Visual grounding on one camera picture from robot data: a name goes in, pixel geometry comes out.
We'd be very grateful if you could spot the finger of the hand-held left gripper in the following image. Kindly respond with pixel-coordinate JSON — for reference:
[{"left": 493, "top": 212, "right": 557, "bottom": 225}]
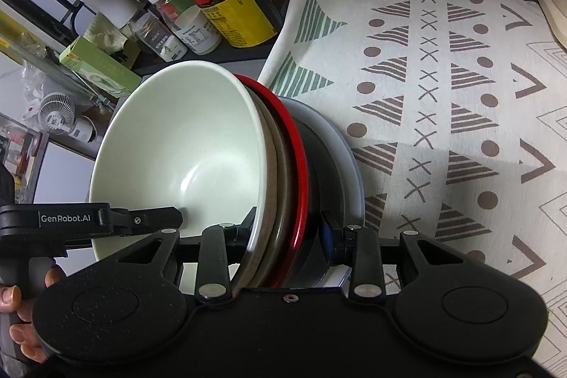
[{"left": 98, "top": 205, "right": 184, "bottom": 238}]

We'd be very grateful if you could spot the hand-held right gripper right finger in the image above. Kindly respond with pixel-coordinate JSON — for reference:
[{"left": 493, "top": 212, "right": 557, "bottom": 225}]
[{"left": 320, "top": 210, "right": 467, "bottom": 301}]

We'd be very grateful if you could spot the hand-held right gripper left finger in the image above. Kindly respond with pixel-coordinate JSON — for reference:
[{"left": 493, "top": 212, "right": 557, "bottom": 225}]
[{"left": 116, "top": 207, "right": 258, "bottom": 301}]

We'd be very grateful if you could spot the red and black bowl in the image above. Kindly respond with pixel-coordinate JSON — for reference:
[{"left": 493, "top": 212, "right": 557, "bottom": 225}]
[{"left": 234, "top": 74, "right": 338, "bottom": 289}]

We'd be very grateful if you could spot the cream bowl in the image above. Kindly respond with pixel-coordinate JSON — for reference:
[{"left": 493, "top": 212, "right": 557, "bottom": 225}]
[
  {"left": 89, "top": 61, "right": 272, "bottom": 264},
  {"left": 241, "top": 86, "right": 290, "bottom": 287}
]

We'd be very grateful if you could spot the large white plate blue print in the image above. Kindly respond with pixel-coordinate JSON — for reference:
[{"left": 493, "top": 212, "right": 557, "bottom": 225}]
[{"left": 278, "top": 96, "right": 367, "bottom": 288}]

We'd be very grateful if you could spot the person's left hand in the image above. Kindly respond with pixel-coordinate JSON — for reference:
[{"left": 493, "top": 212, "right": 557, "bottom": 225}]
[{"left": 0, "top": 265, "right": 63, "bottom": 365}]

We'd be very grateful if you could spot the small white desk fan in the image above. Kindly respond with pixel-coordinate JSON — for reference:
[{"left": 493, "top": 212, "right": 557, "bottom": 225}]
[{"left": 38, "top": 92, "right": 97, "bottom": 144}]

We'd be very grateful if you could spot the green cardboard box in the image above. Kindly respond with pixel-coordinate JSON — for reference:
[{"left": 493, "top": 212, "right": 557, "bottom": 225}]
[{"left": 59, "top": 35, "right": 143, "bottom": 98}]

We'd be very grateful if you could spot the patterned fringed table cloth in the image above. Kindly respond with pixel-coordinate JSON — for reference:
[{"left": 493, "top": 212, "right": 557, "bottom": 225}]
[{"left": 258, "top": 0, "right": 567, "bottom": 378}]

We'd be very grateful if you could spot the small clear spice jar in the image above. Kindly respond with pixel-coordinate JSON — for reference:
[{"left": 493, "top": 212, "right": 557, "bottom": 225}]
[{"left": 130, "top": 12, "right": 187, "bottom": 62}]

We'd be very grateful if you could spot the crumpled paper tissue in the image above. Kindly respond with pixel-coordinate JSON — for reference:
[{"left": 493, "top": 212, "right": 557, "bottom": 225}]
[{"left": 83, "top": 14, "right": 130, "bottom": 52}]

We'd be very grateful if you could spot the white cap seasoning jar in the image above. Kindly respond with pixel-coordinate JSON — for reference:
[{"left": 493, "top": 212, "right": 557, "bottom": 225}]
[{"left": 145, "top": 0, "right": 223, "bottom": 56}]

